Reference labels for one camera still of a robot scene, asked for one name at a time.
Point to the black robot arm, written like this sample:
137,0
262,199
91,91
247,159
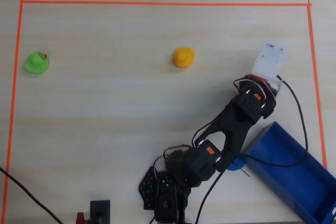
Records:
233,121

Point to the black clamp block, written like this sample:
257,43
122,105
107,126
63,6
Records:
100,211

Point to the long horizontal orange tape strip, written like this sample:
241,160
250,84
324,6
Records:
168,3

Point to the blue plastic box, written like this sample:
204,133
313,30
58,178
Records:
288,171

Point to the blue rubber duck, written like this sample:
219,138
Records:
236,165

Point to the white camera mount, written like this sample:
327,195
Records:
270,61

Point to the green rubber duck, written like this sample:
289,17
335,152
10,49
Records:
36,63

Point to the yellow rubber duck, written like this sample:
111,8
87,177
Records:
183,57

